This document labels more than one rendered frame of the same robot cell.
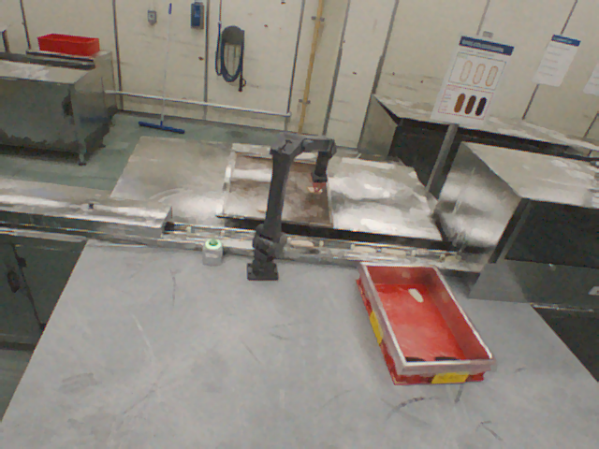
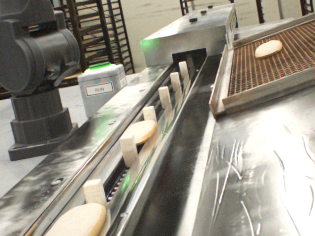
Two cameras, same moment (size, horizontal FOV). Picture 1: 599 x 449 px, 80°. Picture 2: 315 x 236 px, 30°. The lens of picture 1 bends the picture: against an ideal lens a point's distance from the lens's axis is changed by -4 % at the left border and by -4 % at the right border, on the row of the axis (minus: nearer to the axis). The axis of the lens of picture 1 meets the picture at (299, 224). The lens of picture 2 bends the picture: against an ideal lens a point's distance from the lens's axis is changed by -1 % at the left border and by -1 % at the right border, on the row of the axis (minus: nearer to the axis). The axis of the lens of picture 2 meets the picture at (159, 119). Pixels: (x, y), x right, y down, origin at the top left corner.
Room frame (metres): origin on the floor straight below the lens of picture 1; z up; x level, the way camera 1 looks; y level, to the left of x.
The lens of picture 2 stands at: (1.52, -0.65, 1.00)
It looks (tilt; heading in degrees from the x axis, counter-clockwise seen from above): 11 degrees down; 108
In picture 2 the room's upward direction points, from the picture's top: 11 degrees counter-clockwise
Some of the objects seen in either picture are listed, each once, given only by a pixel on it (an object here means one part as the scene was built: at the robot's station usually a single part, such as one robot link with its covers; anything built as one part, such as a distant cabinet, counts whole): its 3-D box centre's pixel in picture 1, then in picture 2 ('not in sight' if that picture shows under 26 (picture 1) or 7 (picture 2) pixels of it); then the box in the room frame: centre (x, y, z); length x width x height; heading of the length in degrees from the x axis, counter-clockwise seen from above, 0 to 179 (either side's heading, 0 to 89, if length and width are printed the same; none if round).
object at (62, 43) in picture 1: (69, 44); not in sight; (4.00, 2.77, 0.94); 0.51 x 0.36 x 0.13; 102
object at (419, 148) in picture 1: (459, 164); not in sight; (3.66, -1.51, 0.51); 1.93 x 1.05 x 1.02; 98
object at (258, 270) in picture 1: (263, 265); (40, 119); (1.09, 0.11, 0.86); 0.12 x 0.09 x 0.08; 105
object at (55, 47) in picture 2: (266, 245); (41, 66); (1.12, 0.11, 0.94); 0.09 x 0.05 x 0.10; 161
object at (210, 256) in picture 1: (212, 254); (108, 99); (1.12, 0.31, 0.84); 0.08 x 0.08 x 0.11; 8
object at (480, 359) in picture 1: (417, 316); not in sight; (0.95, -0.47, 0.87); 0.49 x 0.34 x 0.10; 13
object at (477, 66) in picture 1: (473, 82); not in sight; (2.12, -0.77, 1.50); 0.33 x 0.01 x 0.45; 98
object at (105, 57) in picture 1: (77, 91); not in sight; (4.00, 2.77, 0.44); 0.70 x 0.55 x 0.87; 98
